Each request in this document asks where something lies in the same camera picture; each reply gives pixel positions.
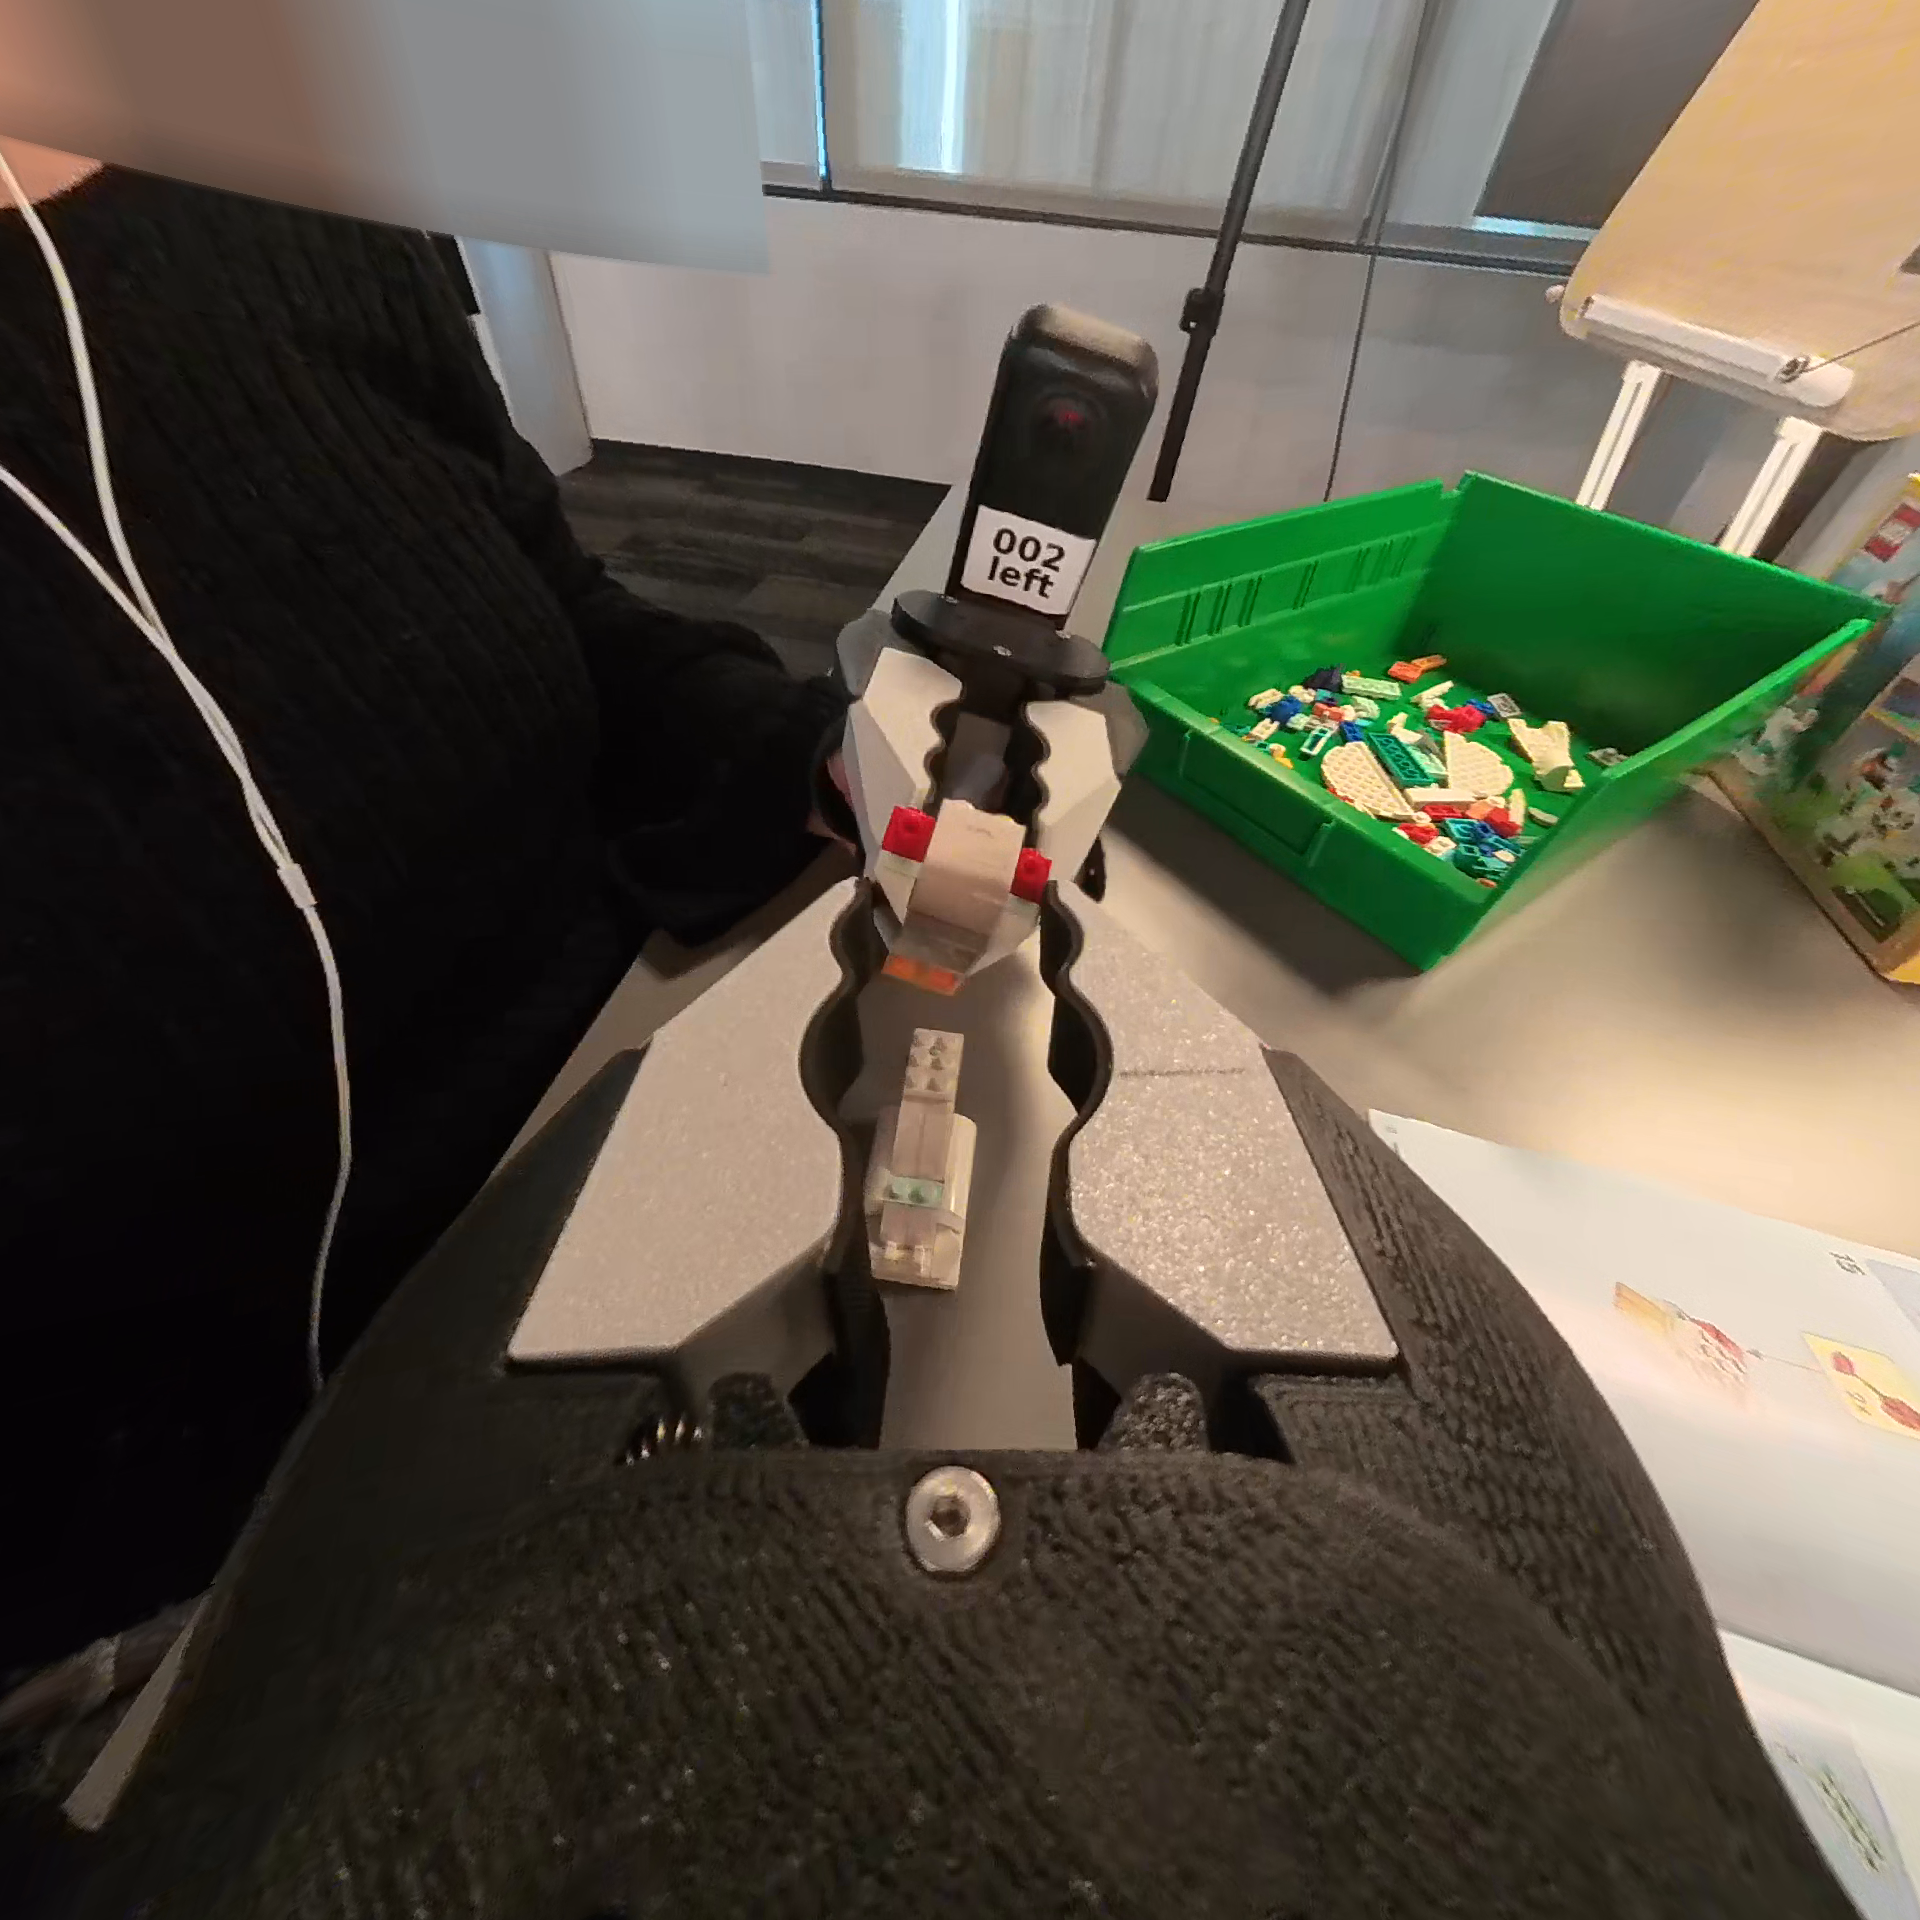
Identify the yellow lego set box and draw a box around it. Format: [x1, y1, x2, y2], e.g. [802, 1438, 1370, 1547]
[1711, 479, 1920, 985]

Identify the large dark display screen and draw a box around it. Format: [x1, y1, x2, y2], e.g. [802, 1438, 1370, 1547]
[1476, 0, 1760, 231]

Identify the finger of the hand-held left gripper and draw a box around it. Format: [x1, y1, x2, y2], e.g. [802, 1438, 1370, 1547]
[1031, 691, 1152, 879]
[837, 612, 965, 886]

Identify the person's black sweater torso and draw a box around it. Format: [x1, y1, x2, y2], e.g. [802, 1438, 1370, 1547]
[0, 143, 841, 1666]

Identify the pile of loose lego pieces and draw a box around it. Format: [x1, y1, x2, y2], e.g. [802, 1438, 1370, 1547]
[1223, 652, 1629, 895]

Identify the window with metal frame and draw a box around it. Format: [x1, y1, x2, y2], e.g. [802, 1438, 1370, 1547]
[817, 0, 1562, 249]

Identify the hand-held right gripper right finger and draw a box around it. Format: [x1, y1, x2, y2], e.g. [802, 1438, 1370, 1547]
[1036, 882, 1404, 1414]

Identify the light wooden side table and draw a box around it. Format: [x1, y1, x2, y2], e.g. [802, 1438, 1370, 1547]
[1556, 0, 1920, 561]

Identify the white lego head with red studs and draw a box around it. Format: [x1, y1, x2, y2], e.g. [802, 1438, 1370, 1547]
[873, 799, 1056, 1002]

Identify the white earphone cable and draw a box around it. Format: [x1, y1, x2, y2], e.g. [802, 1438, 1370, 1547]
[0, 151, 356, 1391]

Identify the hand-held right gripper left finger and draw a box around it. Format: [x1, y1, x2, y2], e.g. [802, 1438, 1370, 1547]
[503, 882, 887, 1414]

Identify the black stand pole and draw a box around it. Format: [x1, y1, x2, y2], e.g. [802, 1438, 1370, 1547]
[1144, 0, 1320, 506]

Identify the open instruction booklet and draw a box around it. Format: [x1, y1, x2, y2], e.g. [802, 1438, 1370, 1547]
[1368, 1111, 1920, 1920]

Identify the white lego body assembly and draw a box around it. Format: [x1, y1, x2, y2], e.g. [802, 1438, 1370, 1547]
[837, 1027, 981, 1292]

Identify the green plastic bin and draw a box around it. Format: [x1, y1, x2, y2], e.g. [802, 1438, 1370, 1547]
[1104, 471, 1895, 975]

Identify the person's left forearm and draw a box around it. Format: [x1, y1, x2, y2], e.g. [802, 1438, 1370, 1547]
[577, 599, 860, 952]

